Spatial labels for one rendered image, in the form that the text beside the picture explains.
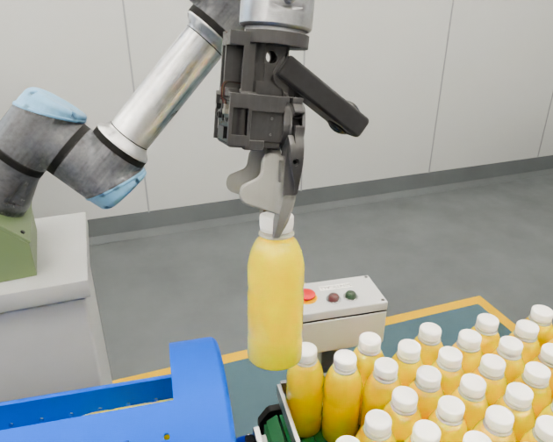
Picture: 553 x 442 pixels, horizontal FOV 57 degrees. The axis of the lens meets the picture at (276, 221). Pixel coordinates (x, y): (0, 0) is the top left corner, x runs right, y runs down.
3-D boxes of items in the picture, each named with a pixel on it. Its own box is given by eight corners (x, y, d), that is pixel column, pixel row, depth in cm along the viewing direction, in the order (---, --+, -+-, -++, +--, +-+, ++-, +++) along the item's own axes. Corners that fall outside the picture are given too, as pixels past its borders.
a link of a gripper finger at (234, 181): (219, 215, 61) (227, 141, 57) (266, 216, 63) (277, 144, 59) (225, 226, 58) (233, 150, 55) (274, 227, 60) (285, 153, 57)
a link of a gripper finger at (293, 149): (271, 194, 56) (274, 113, 55) (286, 194, 56) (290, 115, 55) (285, 196, 51) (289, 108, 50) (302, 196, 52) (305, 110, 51)
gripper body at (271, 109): (211, 143, 57) (219, 30, 54) (283, 147, 60) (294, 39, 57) (226, 153, 50) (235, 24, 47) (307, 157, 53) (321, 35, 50)
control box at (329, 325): (275, 326, 107) (275, 286, 102) (364, 313, 111) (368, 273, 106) (287, 359, 98) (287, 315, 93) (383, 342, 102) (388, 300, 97)
